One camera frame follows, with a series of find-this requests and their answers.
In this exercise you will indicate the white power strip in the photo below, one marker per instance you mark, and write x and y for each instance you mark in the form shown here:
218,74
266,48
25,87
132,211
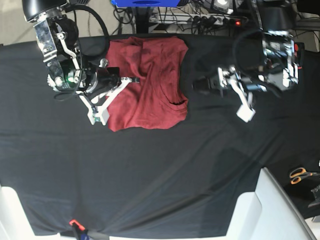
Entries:
211,19

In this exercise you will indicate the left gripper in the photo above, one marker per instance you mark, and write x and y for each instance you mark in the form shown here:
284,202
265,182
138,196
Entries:
230,79

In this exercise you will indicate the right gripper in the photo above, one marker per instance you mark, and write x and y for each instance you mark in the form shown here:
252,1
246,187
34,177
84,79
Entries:
104,86

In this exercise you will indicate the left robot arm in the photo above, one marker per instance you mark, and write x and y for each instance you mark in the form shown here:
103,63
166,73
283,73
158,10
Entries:
279,69

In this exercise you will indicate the white bin left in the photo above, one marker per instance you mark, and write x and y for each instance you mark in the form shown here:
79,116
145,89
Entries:
14,224

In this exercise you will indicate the orange black clamp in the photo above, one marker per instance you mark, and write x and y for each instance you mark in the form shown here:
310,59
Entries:
299,49

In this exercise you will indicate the black round base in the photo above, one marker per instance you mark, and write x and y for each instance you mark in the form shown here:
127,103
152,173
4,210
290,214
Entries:
79,2

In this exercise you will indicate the yellow-handled scissors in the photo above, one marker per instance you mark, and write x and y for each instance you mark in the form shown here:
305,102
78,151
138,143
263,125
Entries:
299,174

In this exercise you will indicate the black table cloth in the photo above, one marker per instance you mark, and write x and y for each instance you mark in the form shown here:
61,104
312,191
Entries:
177,183

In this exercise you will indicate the black metal tool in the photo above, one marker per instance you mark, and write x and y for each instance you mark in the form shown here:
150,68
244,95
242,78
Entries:
316,203

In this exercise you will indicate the blue box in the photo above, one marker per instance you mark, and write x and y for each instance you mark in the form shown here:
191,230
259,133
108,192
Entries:
145,3

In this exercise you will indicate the orange blue clamp bottom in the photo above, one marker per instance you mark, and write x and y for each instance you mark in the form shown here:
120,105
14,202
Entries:
79,231

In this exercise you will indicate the white bin right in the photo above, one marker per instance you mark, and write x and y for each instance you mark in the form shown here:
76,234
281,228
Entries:
267,213

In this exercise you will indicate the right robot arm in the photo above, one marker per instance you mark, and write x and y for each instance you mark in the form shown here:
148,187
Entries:
70,71

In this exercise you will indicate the red long-sleeve shirt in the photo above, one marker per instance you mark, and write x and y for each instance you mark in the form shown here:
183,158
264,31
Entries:
156,101

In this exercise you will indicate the white bin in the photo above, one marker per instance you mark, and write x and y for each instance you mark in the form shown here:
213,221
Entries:
267,213
14,224

